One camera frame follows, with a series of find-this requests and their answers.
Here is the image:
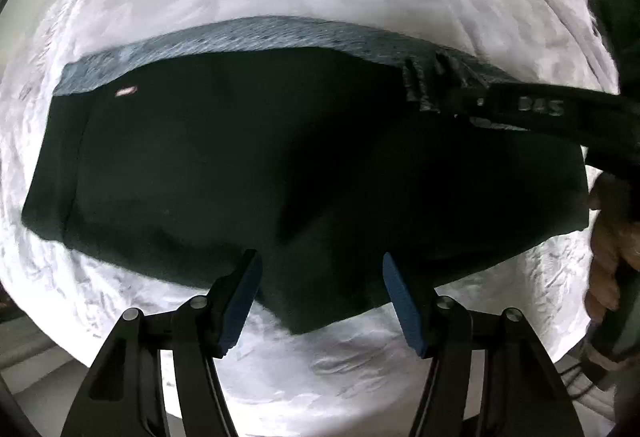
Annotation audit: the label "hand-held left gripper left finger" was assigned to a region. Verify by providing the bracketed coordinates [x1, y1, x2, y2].
[60, 248, 264, 437]

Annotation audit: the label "black pants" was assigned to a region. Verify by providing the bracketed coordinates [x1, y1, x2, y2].
[20, 47, 591, 335]

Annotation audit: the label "person's right hand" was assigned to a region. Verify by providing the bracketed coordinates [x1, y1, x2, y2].
[584, 173, 634, 324]

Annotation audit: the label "blue floral cloth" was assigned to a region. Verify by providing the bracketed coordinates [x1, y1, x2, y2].
[52, 16, 531, 98]

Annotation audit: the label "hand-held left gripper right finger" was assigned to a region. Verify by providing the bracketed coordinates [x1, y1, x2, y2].
[382, 252, 586, 437]

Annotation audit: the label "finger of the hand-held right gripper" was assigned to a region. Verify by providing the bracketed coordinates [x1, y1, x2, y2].
[402, 57, 440, 112]
[435, 49, 490, 92]

